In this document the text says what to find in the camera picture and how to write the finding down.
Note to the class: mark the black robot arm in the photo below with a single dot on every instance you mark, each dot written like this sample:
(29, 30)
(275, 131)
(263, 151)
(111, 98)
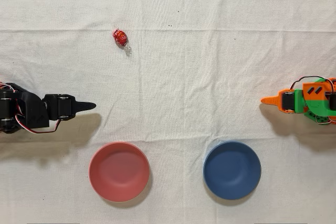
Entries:
(29, 108)

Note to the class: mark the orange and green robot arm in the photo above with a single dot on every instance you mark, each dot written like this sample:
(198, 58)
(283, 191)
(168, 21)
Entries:
(317, 103)

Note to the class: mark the red candy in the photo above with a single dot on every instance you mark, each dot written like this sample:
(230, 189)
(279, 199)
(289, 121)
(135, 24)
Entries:
(120, 37)

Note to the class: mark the white tablecloth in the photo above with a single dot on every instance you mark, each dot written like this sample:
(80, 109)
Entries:
(183, 77)

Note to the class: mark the red bowl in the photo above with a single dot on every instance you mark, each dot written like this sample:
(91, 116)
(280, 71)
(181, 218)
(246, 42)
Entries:
(119, 172)

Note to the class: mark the blue bowl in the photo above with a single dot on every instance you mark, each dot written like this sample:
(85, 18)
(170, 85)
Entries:
(232, 170)

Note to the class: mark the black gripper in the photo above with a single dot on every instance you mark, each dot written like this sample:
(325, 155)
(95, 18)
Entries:
(63, 106)

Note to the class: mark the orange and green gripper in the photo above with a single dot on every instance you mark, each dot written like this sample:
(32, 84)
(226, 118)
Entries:
(288, 101)

